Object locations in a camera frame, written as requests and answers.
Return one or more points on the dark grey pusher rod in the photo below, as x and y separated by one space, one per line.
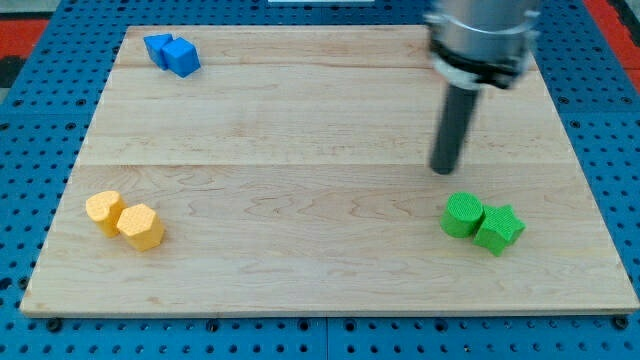
456 115

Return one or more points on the green circle block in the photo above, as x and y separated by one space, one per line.
462 215

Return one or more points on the green star block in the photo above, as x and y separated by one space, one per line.
499 229

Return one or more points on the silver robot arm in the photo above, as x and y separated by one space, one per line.
473 44

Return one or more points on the wooden board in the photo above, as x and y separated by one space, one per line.
291 175

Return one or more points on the blue cube block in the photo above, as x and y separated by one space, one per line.
181 57

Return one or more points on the blue triangle block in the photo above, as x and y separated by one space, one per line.
154 45

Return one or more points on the yellow hexagon block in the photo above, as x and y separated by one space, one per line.
141 227

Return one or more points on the yellow heart block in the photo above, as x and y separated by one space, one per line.
104 210

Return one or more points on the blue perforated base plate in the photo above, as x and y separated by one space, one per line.
47 111

